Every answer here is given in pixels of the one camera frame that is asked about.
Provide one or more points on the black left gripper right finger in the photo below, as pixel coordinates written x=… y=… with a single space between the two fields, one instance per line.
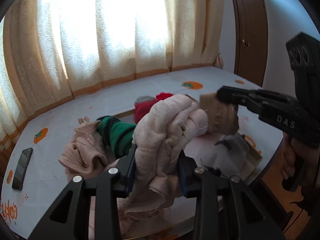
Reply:
x=224 y=209

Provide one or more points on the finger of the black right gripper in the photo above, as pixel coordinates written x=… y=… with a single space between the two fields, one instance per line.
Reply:
x=232 y=95

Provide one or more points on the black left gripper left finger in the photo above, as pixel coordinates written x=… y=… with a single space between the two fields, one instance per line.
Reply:
x=68 y=216

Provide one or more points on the beige brown underwear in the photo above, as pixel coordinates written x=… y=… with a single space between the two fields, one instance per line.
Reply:
x=222 y=118

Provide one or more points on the pale pink thin underwear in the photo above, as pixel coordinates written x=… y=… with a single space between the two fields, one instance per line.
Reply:
x=84 y=155

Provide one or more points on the bright red underwear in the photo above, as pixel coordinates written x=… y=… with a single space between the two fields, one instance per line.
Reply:
x=163 y=96

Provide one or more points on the light pink quilted garment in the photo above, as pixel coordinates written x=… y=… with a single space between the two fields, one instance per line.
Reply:
x=160 y=136

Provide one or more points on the green and black underwear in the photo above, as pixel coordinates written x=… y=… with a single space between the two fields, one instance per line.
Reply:
x=116 y=135

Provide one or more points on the dark red underwear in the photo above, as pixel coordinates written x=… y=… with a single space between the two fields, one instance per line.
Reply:
x=143 y=108

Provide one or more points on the person's right hand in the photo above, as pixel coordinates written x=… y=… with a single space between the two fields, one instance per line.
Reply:
x=299 y=162

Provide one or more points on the shallow cardboard box lid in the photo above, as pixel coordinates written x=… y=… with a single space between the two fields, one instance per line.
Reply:
x=203 y=143

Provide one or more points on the brown wooden door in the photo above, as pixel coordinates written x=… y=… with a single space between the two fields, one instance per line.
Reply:
x=251 y=40

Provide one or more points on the black smartphone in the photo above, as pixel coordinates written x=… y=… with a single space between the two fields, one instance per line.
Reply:
x=21 y=169

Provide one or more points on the orange and cream curtain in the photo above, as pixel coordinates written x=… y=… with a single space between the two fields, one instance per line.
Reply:
x=53 y=51

